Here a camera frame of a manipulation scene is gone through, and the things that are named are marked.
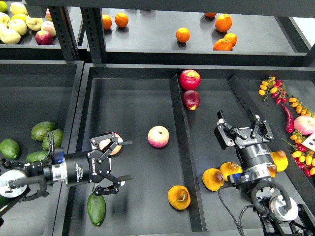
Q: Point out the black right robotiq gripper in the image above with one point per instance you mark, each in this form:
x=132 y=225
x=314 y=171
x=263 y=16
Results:
x=250 y=143

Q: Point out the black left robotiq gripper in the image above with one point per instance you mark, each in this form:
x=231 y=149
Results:
x=95 y=166

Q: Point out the dark green avocado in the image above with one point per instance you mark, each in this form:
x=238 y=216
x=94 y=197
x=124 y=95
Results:
x=96 y=208

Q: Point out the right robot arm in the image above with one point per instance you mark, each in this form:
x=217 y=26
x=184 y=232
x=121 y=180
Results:
x=269 y=199

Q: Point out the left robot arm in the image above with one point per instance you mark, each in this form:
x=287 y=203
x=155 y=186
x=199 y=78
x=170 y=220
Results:
x=20 y=182

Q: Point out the yellow pear under gripper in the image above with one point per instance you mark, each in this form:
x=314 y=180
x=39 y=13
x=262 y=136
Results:
x=272 y=168

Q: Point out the green avocado top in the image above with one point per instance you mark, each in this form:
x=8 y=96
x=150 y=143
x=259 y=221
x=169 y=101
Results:
x=40 y=130

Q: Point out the green lime-like avocado far left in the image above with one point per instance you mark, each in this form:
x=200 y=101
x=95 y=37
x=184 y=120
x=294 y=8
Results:
x=10 y=148

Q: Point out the green avocado bottom left edge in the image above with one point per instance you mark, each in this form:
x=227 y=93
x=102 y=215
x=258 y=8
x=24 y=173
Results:
x=3 y=201

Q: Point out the pink apple left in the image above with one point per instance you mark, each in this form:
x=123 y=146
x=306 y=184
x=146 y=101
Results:
x=106 y=142

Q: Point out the pink apple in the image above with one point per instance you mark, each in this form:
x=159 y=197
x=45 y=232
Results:
x=158 y=136
x=106 y=142
x=305 y=125

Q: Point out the red chili pepper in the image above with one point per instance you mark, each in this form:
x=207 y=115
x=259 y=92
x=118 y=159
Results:
x=289 y=127

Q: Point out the cherry tomato bunch top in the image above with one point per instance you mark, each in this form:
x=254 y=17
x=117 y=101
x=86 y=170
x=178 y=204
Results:
x=273 y=88

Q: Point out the cherry tomato bunch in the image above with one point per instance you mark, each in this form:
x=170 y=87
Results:
x=302 y=155
x=273 y=88

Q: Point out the orange tomato bunch middle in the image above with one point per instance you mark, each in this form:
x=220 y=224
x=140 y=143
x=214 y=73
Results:
x=301 y=108

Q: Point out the dark red apple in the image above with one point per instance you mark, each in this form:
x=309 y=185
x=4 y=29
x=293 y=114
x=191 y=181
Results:
x=191 y=99

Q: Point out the pink apple far right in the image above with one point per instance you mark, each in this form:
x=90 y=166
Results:
x=305 y=125

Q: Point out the pink apple centre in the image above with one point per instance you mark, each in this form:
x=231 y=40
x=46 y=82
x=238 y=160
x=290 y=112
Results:
x=158 y=136

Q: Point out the white label card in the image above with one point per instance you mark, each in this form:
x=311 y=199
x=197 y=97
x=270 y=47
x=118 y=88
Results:
x=310 y=142

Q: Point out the cherry tomato bunch bottom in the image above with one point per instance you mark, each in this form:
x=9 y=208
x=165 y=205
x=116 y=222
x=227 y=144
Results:
x=302 y=155

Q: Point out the bright red apple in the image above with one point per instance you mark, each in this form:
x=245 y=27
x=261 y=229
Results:
x=189 y=79

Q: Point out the black middle tray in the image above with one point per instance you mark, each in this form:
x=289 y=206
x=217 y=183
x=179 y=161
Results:
x=130 y=100

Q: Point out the black tray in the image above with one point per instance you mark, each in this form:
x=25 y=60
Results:
x=31 y=92
x=130 y=100

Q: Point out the orange on shelf front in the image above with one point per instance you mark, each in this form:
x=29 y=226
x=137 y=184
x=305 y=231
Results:
x=223 y=45

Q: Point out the orange on shelf right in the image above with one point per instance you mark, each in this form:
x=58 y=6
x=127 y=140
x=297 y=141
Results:
x=232 y=38

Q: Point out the black left tray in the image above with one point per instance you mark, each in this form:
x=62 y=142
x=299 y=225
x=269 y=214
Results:
x=31 y=92

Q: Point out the large orange on shelf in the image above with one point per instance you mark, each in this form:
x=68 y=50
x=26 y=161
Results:
x=223 y=23

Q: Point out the orange on shelf centre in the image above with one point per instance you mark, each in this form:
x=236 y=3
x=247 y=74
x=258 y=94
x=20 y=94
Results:
x=182 y=35

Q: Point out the orange on shelf top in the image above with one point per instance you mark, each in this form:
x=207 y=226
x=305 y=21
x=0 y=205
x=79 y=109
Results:
x=210 y=14

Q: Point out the red apple on shelf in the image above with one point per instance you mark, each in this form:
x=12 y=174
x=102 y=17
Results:
x=43 y=37

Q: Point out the orange on shelf left edge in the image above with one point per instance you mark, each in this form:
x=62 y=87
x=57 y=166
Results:
x=106 y=21

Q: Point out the pale peach on shelf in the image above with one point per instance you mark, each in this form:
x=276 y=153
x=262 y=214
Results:
x=49 y=27

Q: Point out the black shelf upright left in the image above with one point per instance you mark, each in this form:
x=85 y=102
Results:
x=64 y=31

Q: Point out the black shelf upright post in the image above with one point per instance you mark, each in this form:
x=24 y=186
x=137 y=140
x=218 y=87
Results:
x=93 y=26

